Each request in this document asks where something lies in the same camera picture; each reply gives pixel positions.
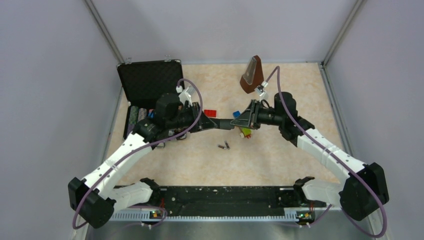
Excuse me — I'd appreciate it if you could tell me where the black AAA battery left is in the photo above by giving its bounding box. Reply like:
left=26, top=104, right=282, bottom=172
left=217, top=144, right=227, bottom=150

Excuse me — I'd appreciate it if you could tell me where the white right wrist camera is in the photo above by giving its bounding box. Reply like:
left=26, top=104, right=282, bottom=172
left=254, top=85, right=269, bottom=101

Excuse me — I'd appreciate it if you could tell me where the black aaa battery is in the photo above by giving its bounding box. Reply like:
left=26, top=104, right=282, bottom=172
left=217, top=144, right=227, bottom=150
left=224, top=140, right=230, bottom=150

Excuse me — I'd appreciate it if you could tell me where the black AAA battery right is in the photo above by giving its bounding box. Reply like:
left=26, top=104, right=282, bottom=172
left=224, top=140, right=230, bottom=150

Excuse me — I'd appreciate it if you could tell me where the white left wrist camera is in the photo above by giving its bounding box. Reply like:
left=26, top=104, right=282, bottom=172
left=175, top=85, right=196, bottom=107

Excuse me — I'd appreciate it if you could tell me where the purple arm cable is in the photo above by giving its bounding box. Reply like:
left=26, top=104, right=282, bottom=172
left=263, top=65, right=388, bottom=239
left=72, top=78, right=204, bottom=230

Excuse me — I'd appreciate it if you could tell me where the colourful toy brick train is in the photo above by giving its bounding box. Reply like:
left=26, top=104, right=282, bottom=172
left=232, top=110, right=252, bottom=139

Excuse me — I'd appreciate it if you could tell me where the black remote control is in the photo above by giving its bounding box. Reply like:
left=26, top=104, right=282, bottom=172
left=212, top=118, right=235, bottom=130

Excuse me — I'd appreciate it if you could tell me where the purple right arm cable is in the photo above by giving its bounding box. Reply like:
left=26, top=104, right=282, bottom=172
left=263, top=65, right=388, bottom=239

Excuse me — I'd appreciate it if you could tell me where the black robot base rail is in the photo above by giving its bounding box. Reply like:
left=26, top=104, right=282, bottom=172
left=109, top=178, right=327, bottom=228

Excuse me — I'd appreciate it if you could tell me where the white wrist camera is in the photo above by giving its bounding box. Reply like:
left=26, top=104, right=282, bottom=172
left=254, top=85, right=269, bottom=101
left=175, top=85, right=196, bottom=107

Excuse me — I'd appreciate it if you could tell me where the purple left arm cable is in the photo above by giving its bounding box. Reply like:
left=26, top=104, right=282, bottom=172
left=72, top=78, right=204, bottom=230

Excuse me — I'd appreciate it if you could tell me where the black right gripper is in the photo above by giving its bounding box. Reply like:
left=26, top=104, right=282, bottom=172
left=230, top=100, right=284, bottom=130

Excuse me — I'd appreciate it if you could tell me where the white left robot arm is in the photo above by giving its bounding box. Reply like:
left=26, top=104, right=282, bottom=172
left=67, top=92, right=205, bottom=230

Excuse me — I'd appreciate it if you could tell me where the black poker chip case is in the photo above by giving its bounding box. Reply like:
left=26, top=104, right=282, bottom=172
left=117, top=59, right=183, bottom=140

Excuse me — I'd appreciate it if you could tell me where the brown wooden metronome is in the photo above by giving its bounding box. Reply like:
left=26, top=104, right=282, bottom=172
left=239, top=55, right=264, bottom=94

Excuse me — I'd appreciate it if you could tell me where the red toy brick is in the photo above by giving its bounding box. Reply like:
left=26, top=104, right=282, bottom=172
left=203, top=109, right=217, bottom=118

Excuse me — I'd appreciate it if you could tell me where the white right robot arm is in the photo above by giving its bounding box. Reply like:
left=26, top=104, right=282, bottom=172
left=230, top=91, right=390, bottom=221

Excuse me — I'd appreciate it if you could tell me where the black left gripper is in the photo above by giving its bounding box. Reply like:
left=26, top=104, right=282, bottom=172
left=167, top=101, right=218, bottom=133

